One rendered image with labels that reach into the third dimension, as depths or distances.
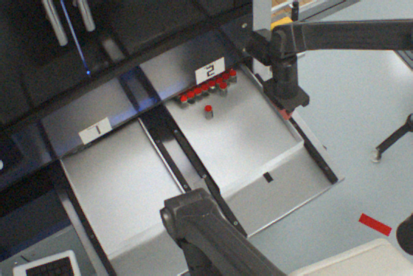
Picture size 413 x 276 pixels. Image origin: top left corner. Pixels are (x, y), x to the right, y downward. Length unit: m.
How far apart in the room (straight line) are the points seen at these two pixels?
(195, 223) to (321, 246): 1.54
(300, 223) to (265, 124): 0.90
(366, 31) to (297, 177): 0.59
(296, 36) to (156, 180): 0.59
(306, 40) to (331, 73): 1.67
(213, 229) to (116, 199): 0.70
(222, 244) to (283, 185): 0.71
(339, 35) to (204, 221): 0.44
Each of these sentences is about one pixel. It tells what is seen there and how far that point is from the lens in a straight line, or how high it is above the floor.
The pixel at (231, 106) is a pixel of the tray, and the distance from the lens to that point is 1.55.
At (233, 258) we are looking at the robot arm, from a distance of 0.71.
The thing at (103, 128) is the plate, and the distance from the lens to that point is 1.41.
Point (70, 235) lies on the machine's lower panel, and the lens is 1.84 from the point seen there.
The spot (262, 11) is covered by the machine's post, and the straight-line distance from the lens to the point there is 1.39.
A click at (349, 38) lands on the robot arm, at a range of 1.01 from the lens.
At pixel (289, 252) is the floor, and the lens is 2.30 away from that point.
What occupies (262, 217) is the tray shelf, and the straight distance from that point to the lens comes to 1.40.
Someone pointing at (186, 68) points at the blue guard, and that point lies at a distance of 1.39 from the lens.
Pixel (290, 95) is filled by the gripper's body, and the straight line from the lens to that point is 1.21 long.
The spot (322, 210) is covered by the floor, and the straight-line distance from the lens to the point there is 2.38.
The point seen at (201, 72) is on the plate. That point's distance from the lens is 1.43.
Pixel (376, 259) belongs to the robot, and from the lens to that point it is 0.90.
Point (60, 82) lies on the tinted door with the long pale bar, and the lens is 1.22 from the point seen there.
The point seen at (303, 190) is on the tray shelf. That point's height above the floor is 0.88.
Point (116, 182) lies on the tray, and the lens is 1.48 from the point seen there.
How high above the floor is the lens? 2.19
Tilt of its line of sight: 61 degrees down
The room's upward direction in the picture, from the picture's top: 6 degrees counter-clockwise
